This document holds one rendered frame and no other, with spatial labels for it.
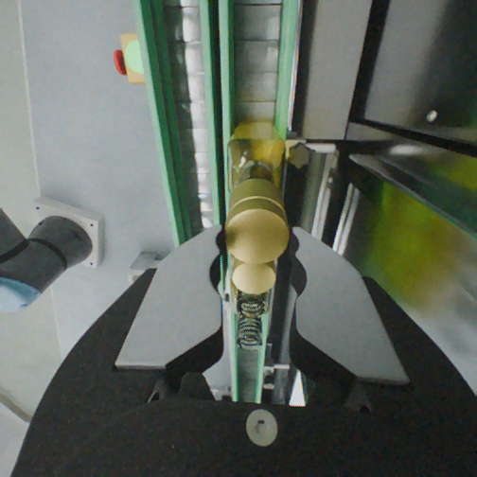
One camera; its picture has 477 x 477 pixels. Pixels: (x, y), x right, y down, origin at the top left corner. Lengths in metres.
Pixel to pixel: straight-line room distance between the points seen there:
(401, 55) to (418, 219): 0.21
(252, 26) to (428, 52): 0.22
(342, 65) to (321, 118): 0.07
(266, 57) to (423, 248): 0.33
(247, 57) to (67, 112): 0.43
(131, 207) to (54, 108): 0.27
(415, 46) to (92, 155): 0.62
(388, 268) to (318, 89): 0.29
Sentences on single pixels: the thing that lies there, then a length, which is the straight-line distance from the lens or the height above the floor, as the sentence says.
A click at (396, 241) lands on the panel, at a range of 0.24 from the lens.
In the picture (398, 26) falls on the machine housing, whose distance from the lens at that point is 0.39.
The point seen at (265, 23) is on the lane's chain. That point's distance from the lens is 0.42.
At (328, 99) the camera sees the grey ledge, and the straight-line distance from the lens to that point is 0.43.
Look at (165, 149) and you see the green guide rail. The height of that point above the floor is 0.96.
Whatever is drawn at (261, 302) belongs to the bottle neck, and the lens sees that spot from 0.23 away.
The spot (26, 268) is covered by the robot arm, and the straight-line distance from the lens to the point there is 0.65.
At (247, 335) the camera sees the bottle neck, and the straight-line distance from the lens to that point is 0.27.
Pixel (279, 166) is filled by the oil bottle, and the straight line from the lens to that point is 0.21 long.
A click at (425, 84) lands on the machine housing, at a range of 0.31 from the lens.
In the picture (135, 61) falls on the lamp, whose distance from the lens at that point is 0.48.
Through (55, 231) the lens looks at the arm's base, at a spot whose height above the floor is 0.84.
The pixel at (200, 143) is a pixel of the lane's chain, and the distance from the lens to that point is 0.43.
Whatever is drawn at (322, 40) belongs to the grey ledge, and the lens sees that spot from 0.43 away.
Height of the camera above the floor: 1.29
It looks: 58 degrees down
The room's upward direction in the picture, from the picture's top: 174 degrees counter-clockwise
